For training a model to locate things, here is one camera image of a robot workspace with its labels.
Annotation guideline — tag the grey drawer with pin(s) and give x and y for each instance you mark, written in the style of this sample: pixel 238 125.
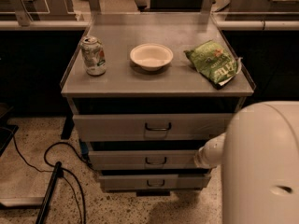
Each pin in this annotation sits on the grey drawer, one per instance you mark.
pixel 142 127
pixel 142 159
pixel 146 182

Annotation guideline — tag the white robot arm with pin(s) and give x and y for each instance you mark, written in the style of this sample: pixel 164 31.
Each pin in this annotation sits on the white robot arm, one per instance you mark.
pixel 259 159

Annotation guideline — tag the grey bottom drawer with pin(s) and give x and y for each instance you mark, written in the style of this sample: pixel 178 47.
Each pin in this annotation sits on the grey bottom drawer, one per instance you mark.
pixel 146 182

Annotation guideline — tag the grey metal drawer cabinet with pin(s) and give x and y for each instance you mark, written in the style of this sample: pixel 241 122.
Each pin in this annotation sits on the grey metal drawer cabinet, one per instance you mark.
pixel 125 88

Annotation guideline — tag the grey top drawer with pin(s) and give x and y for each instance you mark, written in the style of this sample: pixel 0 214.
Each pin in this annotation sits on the grey top drawer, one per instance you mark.
pixel 142 127

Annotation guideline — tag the green chip bag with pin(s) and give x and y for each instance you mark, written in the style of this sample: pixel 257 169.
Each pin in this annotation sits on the green chip bag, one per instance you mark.
pixel 214 62

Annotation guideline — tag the white paper bowl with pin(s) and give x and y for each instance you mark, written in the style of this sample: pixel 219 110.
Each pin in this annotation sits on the white paper bowl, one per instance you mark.
pixel 151 56

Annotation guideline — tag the crushed white soda can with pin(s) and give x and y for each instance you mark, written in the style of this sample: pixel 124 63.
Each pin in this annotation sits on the crushed white soda can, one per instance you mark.
pixel 93 55

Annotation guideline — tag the black power strip bar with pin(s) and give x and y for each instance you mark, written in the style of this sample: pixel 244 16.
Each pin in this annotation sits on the black power strip bar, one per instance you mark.
pixel 43 211

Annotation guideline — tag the white horizontal rail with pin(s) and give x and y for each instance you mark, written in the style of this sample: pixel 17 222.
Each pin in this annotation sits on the white horizontal rail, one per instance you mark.
pixel 223 25

